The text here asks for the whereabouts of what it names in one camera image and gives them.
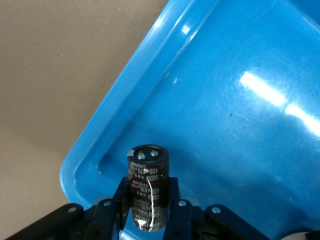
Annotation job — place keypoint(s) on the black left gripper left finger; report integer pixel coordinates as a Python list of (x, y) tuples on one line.
[(100, 220)]

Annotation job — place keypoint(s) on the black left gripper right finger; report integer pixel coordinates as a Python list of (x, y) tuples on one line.
[(180, 220)]

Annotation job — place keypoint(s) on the large brown electrolytic capacitor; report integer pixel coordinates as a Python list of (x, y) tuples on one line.
[(147, 190)]

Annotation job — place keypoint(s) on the blue plastic tray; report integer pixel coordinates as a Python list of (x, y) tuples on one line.
[(225, 125)]

